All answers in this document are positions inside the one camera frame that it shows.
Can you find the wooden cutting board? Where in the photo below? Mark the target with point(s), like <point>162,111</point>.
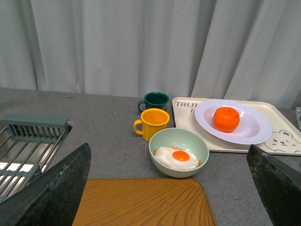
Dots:
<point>144,202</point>

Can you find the grey dish drying rack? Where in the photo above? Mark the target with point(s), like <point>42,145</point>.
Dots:
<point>28,144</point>

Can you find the fake fried egg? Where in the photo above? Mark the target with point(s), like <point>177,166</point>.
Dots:
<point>176,158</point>

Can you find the clear acrylic cup rack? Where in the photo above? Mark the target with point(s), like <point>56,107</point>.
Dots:
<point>298,116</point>

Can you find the dark green mug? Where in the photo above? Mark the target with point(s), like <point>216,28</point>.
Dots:
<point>154,100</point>

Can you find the left gripper black camera right finger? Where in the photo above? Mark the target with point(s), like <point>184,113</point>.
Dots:
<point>278,185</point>

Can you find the light green bowl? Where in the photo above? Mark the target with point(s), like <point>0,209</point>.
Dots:
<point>185,140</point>

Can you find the left gripper black camera left finger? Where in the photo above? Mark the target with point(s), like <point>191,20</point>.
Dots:
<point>53,198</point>

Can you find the white round plate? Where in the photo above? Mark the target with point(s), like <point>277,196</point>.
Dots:
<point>254,128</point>

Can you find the beige bear serving tray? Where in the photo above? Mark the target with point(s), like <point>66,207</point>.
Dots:
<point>285,138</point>

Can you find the yellow mug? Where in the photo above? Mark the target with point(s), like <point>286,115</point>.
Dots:
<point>152,120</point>

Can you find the orange mandarin fruit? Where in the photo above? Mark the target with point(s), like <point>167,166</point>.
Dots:
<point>226,119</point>

